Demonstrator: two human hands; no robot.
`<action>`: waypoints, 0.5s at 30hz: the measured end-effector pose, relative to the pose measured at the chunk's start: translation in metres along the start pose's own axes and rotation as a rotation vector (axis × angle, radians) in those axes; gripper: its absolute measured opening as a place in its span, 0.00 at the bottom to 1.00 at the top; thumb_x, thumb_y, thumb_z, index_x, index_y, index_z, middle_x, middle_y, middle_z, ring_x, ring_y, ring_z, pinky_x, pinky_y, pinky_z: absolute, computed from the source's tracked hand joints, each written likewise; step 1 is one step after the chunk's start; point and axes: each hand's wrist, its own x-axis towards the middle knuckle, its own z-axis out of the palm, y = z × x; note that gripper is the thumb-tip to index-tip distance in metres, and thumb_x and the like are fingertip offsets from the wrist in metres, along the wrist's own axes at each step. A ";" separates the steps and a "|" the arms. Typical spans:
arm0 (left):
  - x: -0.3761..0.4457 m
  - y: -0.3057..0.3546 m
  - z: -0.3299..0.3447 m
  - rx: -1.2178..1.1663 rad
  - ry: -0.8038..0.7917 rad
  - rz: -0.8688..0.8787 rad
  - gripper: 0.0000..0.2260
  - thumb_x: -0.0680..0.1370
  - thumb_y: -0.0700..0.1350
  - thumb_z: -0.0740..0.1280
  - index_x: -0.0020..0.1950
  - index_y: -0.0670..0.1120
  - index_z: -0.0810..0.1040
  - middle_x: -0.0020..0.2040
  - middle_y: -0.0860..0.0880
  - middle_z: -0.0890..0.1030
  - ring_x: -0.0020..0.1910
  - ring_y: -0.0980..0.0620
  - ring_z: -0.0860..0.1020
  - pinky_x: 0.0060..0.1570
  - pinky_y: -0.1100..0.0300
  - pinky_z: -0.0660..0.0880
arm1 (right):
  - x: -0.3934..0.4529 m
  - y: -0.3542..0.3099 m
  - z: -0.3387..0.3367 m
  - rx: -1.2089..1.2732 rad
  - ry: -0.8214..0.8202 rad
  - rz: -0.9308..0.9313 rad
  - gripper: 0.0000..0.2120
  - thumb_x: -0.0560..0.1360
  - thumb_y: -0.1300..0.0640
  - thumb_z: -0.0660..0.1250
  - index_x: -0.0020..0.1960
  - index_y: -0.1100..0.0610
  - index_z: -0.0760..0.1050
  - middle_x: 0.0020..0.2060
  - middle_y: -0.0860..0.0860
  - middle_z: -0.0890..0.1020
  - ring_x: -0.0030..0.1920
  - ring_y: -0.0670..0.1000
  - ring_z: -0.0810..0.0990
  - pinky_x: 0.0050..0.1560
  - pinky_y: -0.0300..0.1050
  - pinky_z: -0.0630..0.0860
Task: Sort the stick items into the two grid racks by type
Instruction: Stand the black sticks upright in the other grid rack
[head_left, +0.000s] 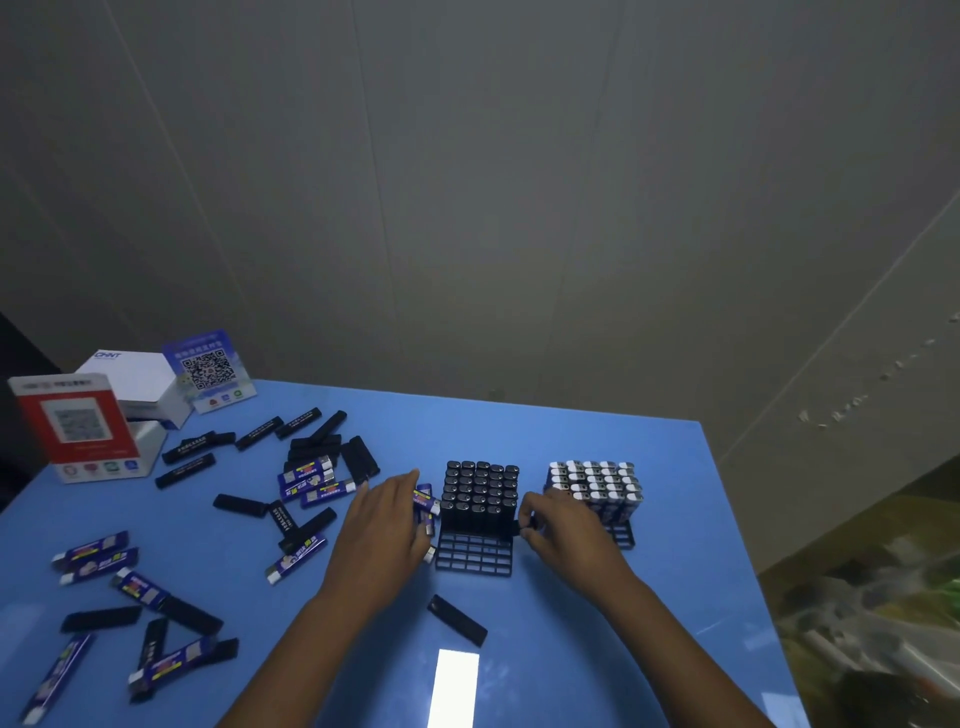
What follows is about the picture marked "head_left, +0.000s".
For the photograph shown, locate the row of black lighters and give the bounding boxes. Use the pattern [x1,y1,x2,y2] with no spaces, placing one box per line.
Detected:
[440,460,520,535]

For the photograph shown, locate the person's right forearm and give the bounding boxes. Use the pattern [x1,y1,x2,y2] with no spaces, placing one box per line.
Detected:
[603,577,774,728]

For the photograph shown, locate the person's left hand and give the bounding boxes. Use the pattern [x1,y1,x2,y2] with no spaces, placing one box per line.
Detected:
[318,470,433,617]

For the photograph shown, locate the pile of mixed lighters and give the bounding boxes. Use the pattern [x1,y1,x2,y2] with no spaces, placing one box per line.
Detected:
[20,407,444,727]

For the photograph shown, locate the person's left forearm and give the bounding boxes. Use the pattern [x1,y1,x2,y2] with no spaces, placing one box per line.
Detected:
[217,592,373,728]

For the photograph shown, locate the blue code sign stand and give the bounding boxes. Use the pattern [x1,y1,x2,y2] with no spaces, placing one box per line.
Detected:
[161,329,258,415]

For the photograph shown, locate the person's right hand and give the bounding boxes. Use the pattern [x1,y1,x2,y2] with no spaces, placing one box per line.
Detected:
[517,488,640,610]

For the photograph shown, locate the crumpled clear plastic bags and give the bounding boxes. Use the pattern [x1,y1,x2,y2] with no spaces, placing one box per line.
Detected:
[779,554,960,728]

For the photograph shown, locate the red code sign stand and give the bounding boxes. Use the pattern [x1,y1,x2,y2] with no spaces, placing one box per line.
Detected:
[7,372,168,485]

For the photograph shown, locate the white cardboard box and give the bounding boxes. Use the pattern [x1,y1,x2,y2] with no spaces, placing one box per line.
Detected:
[74,349,193,431]

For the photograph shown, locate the row of blue lighters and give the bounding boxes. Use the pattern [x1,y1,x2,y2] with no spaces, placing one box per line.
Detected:
[547,460,645,524]

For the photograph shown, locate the black grid tray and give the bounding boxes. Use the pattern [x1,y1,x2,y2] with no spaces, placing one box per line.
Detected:
[545,460,645,551]
[434,460,521,577]

